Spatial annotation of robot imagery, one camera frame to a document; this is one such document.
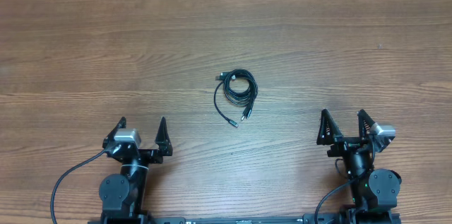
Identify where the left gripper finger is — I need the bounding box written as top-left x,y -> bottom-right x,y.
155,117 -> 173,156
107,117 -> 126,140

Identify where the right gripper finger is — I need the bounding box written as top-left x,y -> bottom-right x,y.
316,109 -> 343,146
357,109 -> 376,139

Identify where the black usb cable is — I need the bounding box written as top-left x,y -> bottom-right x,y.
213,69 -> 259,129

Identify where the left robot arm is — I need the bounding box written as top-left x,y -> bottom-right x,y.
99,117 -> 173,224

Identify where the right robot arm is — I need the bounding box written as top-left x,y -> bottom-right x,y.
313,109 -> 402,224

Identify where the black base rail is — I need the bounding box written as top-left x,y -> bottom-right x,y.
88,213 -> 402,224

